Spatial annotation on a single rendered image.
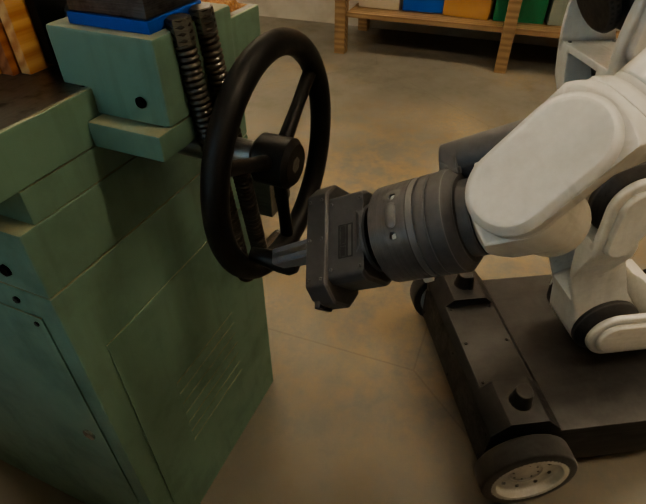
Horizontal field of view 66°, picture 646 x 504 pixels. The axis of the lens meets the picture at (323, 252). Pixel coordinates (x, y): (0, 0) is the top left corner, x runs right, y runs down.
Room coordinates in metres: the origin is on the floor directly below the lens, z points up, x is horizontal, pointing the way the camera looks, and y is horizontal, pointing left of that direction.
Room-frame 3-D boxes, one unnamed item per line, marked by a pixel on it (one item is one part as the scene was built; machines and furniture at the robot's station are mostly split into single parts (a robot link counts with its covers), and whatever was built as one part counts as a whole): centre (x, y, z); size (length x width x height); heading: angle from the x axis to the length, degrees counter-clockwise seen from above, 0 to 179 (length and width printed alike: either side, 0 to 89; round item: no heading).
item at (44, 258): (0.70, 0.48, 0.76); 0.57 x 0.45 x 0.09; 67
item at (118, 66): (0.57, 0.19, 0.91); 0.15 x 0.14 x 0.09; 157
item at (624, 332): (0.80, -0.66, 0.28); 0.21 x 0.20 x 0.13; 97
